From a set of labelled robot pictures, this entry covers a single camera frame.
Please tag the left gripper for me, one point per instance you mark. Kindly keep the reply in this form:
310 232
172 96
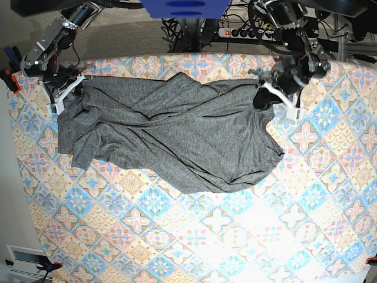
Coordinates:
284 83

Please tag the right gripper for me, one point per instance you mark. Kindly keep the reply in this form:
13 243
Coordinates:
58 80

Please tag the grey t-shirt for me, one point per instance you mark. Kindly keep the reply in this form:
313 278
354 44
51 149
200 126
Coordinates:
197 137

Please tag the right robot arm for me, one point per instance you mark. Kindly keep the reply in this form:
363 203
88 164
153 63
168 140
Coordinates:
61 33

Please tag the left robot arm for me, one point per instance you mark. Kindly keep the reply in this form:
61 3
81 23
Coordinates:
289 20

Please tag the red black clamp left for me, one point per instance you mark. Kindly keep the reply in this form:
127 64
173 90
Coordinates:
7 74

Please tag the power strip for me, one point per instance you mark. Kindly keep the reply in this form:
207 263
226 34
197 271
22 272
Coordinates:
247 33

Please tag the patterned tablecloth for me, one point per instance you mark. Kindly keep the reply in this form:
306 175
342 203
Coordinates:
312 218

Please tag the red clamp bottom left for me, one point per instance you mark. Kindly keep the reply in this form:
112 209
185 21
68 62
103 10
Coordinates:
48 267

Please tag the red clamp bottom right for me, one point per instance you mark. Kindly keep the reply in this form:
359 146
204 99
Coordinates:
371 261

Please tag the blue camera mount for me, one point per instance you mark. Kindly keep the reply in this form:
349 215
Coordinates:
211 9

